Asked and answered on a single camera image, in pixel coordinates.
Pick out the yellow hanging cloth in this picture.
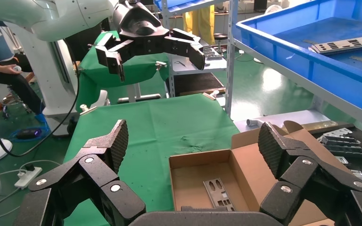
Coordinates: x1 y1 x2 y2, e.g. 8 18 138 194
182 4 216 46

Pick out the white table leg frame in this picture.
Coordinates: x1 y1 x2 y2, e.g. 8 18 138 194
117 82 162 104

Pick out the white power strip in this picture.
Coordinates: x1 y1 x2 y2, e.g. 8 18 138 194
14 166 43 190

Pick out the black round stool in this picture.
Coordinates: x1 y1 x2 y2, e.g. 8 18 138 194
213 32 229 55

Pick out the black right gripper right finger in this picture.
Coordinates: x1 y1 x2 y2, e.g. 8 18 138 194
257 121 362 226

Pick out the white robot body column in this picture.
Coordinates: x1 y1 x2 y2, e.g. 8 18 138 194
4 22 79 138

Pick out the metal stool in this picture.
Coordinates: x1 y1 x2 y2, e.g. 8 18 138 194
1 86 32 121

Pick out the metal parts pile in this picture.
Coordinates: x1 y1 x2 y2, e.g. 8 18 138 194
199 44 225 60

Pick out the black monitor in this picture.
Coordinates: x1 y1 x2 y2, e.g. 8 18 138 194
253 0 268 12

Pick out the white desk fan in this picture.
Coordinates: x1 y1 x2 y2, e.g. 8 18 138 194
263 4 283 15

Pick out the green tablecloth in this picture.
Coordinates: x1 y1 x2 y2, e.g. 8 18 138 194
63 93 241 226
75 30 170 111

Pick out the white base shelf board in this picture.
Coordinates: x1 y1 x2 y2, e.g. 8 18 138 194
233 109 331 133

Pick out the black shelf mat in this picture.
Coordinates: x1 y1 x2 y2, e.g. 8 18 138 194
172 72 226 97

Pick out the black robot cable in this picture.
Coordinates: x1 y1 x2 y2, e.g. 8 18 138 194
0 67 81 158

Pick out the blue plastic tray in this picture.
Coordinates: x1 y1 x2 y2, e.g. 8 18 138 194
154 0 230 16
234 0 362 119

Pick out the bystander bare hand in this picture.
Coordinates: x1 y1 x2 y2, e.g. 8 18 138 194
0 64 22 75

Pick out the brown cardboard box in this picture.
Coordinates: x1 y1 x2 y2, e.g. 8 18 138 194
168 120 355 226

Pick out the grey shelf rack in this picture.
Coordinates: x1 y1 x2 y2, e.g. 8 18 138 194
160 0 231 97

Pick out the silver slotted metal plate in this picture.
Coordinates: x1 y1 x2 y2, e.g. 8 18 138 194
308 46 356 56
309 33 362 55
203 178 236 213

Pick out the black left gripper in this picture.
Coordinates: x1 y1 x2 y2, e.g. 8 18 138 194
95 0 206 82

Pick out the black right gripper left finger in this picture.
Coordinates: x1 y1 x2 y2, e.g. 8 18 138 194
14 119 146 226

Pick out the black device on floor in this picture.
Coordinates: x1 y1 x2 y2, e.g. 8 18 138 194
15 128 42 140

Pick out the perforated grey shelf post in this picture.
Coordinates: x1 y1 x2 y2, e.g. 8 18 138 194
224 0 240 118

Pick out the white plastic pipe fitting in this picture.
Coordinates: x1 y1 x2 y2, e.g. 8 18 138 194
246 118 264 128

